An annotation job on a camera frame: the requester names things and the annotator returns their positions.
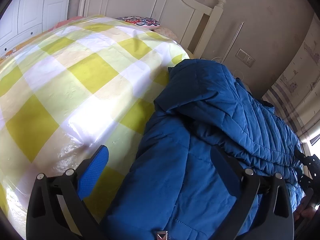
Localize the sailboat print curtain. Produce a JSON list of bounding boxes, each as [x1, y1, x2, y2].
[[263, 16, 319, 141]]

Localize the right hand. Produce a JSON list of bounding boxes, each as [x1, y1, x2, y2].
[[293, 196, 317, 221]]

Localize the silver lamp pole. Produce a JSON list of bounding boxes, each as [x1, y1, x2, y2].
[[220, 21, 244, 63]]

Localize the white wardrobe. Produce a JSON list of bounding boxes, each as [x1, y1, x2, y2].
[[1, 0, 69, 56]]

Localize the blue puffer jacket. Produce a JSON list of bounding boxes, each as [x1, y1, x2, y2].
[[100, 59, 303, 239]]

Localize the white wooden headboard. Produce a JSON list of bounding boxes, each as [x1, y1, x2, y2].
[[78, 0, 226, 58]]

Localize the colourful patterned pillow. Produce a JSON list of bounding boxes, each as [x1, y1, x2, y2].
[[117, 16, 160, 30]]

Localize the yellow checked bed quilt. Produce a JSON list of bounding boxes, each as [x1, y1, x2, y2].
[[1, 16, 189, 237]]

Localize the wall switch and socket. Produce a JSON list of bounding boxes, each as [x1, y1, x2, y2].
[[236, 48, 255, 67]]

